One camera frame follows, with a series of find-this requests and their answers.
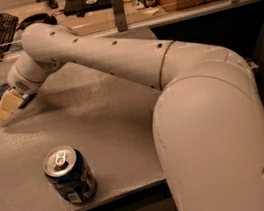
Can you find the small round brown object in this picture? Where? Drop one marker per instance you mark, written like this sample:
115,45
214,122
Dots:
151,3

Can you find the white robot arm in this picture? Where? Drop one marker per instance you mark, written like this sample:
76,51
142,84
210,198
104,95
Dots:
208,123

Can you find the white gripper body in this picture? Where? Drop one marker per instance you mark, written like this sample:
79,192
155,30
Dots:
18,82

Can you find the black laptop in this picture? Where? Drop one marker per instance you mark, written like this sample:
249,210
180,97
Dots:
75,6

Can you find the black headphones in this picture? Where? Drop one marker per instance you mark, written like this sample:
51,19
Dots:
37,18

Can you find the dark blue rxbar wrapper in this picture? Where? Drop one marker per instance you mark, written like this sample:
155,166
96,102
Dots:
26,98

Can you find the middle metal bracket post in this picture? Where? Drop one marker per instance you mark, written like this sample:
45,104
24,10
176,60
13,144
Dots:
119,15

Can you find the dark soda can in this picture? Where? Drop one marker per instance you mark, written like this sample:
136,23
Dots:
67,170

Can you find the black keyboard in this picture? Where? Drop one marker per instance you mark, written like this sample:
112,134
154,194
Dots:
8,24

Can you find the black computer mouse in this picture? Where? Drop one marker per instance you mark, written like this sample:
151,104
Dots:
53,4

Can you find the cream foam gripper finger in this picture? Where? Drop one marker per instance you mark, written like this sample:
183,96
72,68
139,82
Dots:
5,115
11,100

